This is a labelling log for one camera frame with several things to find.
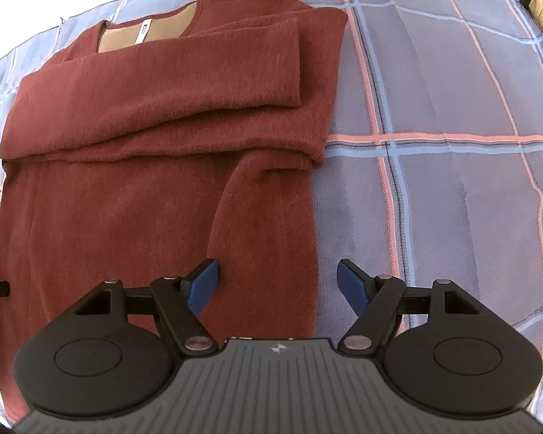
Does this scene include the blue plaid bed sheet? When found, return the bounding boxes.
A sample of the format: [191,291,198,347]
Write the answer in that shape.
[0,0,543,422]

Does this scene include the dark red knit sweater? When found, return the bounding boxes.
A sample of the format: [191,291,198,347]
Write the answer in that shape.
[0,0,347,421]

